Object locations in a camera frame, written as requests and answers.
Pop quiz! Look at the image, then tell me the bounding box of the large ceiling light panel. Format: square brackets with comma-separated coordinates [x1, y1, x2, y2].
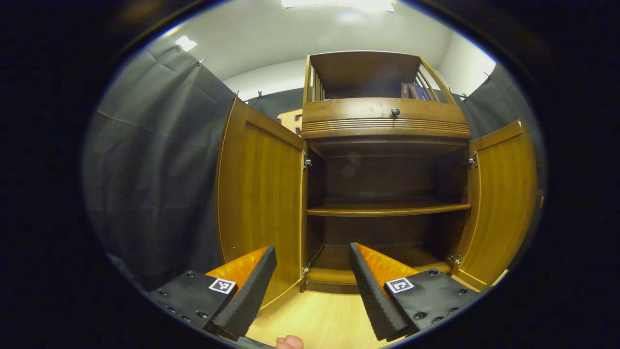
[281, 0, 394, 13]

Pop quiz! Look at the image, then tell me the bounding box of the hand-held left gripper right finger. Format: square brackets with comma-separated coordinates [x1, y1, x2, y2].
[348, 242, 485, 342]

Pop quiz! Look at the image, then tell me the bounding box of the wooden shoe cabinet door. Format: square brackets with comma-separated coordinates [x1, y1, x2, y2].
[215, 97, 309, 311]
[449, 119, 539, 291]

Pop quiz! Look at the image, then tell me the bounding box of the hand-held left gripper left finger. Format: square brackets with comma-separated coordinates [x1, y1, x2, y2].
[148, 245, 278, 338]

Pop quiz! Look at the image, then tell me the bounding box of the black backdrop cloth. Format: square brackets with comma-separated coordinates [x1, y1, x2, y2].
[82, 36, 548, 291]

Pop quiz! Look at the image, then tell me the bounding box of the wooden cabinet drawer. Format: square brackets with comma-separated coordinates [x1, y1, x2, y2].
[301, 98, 469, 134]

